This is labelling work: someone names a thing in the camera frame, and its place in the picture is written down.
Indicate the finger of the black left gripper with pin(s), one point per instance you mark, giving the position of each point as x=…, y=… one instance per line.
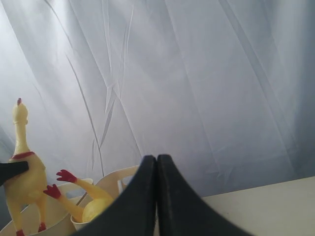
x=10, y=170

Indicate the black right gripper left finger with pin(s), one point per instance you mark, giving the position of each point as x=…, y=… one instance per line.
x=133, y=212

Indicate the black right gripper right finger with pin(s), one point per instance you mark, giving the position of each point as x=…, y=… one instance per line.
x=181, y=212

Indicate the yellow rubber chicken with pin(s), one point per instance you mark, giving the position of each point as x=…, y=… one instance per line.
x=26, y=188

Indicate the headless yellow rubber chicken body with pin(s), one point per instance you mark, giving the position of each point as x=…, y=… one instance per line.
x=94, y=202

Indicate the cream bin with cross mark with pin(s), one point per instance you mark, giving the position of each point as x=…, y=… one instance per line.
x=113, y=183

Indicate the white backdrop curtain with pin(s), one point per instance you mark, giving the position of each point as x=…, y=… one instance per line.
x=226, y=87

